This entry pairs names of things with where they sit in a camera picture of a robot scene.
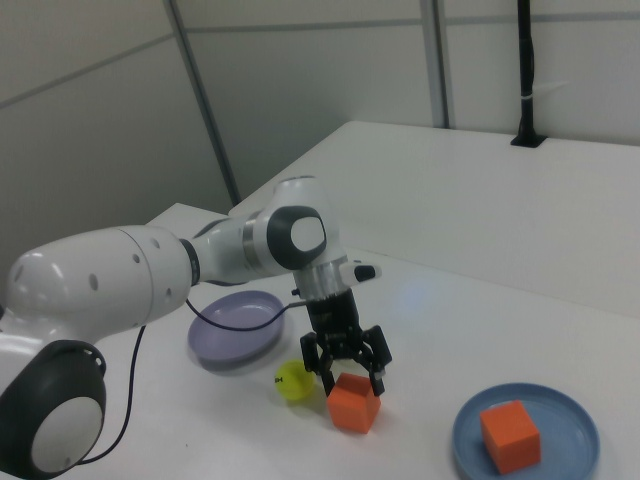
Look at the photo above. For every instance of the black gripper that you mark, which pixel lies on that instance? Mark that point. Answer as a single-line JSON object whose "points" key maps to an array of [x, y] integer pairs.
{"points": [[332, 320]]}

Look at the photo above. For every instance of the orange cube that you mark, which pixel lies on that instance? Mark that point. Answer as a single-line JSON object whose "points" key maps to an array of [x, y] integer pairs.
{"points": [[350, 410], [510, 440]]}

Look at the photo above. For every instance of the yellow tennis ball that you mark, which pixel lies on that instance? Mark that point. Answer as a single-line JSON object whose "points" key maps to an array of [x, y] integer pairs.
{"points": [[292, 382]]}

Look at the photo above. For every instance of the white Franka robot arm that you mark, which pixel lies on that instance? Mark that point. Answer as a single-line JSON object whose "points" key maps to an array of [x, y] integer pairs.
{"points": [[100, 280]]}

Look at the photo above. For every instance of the purple plate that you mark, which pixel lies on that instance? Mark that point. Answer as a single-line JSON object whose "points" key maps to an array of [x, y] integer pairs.
{"points": [[235, 350]]}

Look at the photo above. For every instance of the blue plate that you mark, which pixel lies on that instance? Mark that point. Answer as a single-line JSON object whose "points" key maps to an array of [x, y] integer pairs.
{"points": [[565, 415]]}

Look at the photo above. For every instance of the black camera stand pole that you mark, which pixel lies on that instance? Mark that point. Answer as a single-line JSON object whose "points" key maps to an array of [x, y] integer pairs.
{"points": [[525, 60]]}

